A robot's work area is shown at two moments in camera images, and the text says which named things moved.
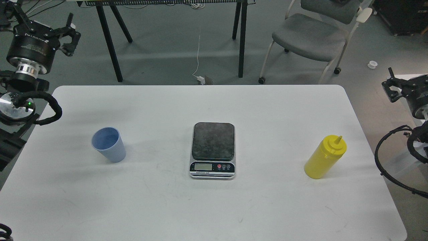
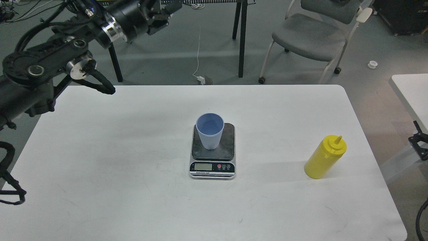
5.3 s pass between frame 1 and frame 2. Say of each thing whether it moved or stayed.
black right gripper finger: moved
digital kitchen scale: stayed
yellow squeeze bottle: stayed
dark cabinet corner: stayed
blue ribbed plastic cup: moved
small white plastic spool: stayed
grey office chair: stayed
